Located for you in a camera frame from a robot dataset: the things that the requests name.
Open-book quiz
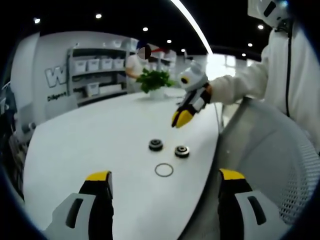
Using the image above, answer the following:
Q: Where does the metal wheel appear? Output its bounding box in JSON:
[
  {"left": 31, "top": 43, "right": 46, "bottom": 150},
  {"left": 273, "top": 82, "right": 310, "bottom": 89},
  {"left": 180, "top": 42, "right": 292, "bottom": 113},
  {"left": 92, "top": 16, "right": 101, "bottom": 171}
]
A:
[
  {"left": 148, "top": 138, "right": 165, "bottom": 152},
  {"left": 174, "top": 145, "right": 191, "bottom": 159}
]

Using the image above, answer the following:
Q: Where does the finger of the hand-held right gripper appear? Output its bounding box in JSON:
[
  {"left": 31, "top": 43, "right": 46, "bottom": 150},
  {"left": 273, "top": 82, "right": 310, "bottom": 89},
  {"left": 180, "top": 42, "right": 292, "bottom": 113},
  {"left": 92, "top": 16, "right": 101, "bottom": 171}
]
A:
[
  {"left": 171, "top": 91, "right": 195, "bottom": 128},
  {"left": 175, "top": 86, "right": 212, "bottom": 129}
]

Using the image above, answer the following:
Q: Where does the grey storage shelf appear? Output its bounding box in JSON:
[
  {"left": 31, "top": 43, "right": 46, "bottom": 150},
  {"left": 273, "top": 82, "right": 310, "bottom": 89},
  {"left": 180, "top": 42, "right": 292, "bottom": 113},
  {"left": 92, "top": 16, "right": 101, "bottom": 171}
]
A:
[{"left": 65, "top": 45, "right": 131, "bottom": 106}]

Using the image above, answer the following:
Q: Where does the long ceiling light strip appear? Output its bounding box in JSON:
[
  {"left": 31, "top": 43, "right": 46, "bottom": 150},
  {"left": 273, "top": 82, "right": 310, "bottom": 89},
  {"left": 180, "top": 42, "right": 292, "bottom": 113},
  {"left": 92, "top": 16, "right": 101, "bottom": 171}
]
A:
[{"left": 170, "top": 0, "right": 214, "bottom": 55}]

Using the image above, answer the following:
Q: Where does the person's right forearm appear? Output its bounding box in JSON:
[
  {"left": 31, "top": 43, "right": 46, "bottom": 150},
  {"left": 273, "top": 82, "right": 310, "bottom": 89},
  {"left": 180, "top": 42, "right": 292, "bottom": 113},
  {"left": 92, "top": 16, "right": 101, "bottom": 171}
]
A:
[{"left": 208, "top": 62, "right": 270, "bottom": 105}]

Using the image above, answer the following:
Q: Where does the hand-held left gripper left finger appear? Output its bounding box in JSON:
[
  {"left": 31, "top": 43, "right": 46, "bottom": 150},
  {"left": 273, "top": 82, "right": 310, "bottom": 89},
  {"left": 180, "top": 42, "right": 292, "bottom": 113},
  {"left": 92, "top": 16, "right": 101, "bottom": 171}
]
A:
[{"left": 44, "top": 170, "right": 115, "bottom": 240}]

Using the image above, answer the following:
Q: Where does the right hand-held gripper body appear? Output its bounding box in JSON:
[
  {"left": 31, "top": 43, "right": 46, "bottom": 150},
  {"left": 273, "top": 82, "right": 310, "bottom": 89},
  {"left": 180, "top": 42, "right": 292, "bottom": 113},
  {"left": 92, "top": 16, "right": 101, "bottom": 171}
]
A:
[{"left": 178, "top": 60, "right": 210, "bottom": 93}]

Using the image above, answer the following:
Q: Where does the green plant in white pot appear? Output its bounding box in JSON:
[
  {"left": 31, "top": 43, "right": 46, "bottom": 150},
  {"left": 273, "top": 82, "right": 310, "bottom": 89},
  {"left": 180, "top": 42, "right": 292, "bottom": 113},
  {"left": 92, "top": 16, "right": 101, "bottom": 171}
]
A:
[{"left": 135, "top": 68, "right": 176, "bottom": 100}]

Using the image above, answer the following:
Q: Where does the black rubber ring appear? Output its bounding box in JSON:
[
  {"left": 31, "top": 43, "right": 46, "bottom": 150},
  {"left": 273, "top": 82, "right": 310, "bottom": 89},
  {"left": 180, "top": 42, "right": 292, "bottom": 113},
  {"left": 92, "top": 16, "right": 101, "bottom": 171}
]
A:
[{"left": 154, "top": 163, "right": 174, "bottom": 178}]

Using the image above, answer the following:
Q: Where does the white headset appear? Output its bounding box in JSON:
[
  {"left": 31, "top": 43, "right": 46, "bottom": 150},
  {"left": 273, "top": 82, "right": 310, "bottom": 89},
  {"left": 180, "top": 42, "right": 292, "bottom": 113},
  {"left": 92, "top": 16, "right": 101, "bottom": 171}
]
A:
[{"left": 247, "top": 0, "right": 293, "bottom": 31}]

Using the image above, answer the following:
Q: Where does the white mesh chair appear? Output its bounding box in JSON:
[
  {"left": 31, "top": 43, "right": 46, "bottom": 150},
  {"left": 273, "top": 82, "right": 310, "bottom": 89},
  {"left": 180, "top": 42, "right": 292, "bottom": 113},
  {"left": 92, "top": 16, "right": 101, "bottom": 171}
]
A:
[{"left": 216, "top": 96, "right": 320, "bottom": 240}]

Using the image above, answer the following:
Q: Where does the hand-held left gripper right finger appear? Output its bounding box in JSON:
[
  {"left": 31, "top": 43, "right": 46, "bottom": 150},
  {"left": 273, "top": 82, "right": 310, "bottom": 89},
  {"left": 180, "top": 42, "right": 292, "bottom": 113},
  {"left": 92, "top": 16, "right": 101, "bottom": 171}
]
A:
[{"left": 216, "top": 168, "right": 284, "bottom": 240}]

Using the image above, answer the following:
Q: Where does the person's body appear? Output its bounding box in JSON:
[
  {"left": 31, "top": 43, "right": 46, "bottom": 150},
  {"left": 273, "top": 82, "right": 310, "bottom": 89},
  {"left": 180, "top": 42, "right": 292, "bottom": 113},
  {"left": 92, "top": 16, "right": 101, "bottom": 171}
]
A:
[{"left": 259, "top": 21, "right": 320, "bottom": 153}]

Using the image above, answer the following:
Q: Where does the white table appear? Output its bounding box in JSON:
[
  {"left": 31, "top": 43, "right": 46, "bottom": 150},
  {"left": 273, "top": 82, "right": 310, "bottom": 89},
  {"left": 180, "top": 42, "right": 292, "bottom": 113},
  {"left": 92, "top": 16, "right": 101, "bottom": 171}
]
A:
[{"left": 23, "top": 88, "right": 224, "bottom": 240}]

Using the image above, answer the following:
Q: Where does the black headset cable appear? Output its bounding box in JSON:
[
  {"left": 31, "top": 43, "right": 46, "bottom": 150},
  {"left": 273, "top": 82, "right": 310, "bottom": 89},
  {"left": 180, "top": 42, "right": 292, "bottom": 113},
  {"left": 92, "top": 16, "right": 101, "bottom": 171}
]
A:
[{"left": 285, "top": 23, "right": 294, "bottom": 118}]

